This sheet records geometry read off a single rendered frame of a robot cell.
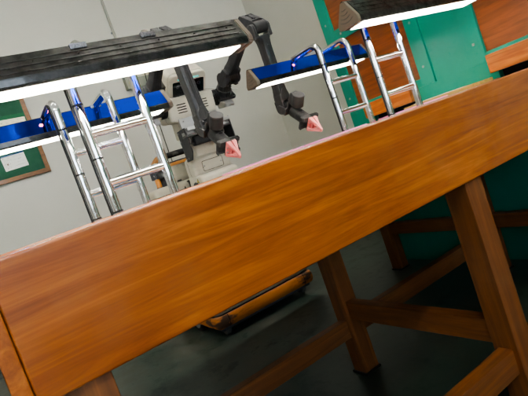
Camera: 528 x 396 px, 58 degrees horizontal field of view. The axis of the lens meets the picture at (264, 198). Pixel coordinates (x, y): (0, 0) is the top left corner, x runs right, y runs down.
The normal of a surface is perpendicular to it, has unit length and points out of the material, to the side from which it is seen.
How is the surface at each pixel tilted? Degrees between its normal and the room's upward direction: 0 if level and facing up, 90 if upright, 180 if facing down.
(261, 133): 90
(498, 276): 90
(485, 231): 90
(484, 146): 90
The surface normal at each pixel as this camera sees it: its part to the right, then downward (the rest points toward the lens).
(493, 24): -0.80, 0.33
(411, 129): 0.50, -0.11
